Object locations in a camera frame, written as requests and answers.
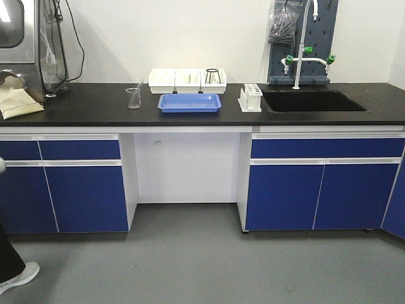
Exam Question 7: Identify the white test tube rack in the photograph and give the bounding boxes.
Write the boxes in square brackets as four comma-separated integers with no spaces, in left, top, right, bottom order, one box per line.
[238,83,263,113]

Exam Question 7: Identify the blue plastic tray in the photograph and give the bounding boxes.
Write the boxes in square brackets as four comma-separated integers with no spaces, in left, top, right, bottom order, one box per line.
[158,94,221,113]

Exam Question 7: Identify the right white storage bin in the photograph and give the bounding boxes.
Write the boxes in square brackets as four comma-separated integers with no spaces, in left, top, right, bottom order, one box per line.
[200,68,227,94]

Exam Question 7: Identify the white storage bin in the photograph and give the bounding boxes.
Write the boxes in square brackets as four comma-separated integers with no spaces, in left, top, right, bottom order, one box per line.
[175,68,201,94]
[148,68,175,94]
[200,68,227,94]

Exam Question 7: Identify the middle white storage bin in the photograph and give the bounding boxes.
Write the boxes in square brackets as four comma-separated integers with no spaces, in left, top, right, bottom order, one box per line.
[175,68,201,94]

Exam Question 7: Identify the left white storage bin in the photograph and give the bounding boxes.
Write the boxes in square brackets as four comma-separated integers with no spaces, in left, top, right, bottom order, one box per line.
[148,68,175,94]

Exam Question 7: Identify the glass beaker on counter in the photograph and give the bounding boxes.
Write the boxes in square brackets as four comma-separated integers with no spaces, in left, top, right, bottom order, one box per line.
[125,87,141,110]

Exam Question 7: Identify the black sink basin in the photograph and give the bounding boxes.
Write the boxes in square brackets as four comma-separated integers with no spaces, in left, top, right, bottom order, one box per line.
[263,91,367,112]

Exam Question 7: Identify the white lab faucet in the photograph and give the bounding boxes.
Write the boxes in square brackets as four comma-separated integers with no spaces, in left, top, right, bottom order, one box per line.
[280,0,336,90]

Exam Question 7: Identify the right blue cabinet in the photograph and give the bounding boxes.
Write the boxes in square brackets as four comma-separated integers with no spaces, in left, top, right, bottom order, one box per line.
[240,132,404,232]

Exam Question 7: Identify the blue cabinet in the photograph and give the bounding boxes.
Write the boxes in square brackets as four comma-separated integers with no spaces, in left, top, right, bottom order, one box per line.
[240,132,404,232]
[1,134,129,234]

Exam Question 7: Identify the left blue cabinet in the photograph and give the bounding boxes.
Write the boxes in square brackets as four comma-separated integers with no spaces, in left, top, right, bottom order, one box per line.
[1,134,129,234]

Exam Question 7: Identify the plastic bag of pegs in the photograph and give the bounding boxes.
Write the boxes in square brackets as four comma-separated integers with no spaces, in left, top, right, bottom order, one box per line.
[268,1,302,45]

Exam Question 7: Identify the blue-grey drying pegboard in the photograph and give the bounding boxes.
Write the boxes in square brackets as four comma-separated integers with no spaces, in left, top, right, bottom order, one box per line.
[267,1,339,86]

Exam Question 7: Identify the beige folded cloth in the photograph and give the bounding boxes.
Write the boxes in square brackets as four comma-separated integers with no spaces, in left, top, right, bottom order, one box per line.
[1,76,44,120]

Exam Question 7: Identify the white shoe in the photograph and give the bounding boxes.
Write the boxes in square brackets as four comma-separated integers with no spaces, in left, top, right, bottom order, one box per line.
[1,262,41,294]

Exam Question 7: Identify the stainless steel cabinet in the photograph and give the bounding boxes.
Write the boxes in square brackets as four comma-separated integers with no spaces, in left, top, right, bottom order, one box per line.
[0,0,70,103]

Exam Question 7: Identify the black wire tripod stand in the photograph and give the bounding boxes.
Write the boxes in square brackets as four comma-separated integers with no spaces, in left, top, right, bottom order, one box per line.
[204,68,221,84]

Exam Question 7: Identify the black power cable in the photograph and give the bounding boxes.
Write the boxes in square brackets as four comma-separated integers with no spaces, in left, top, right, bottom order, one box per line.
[47,0,85,82]

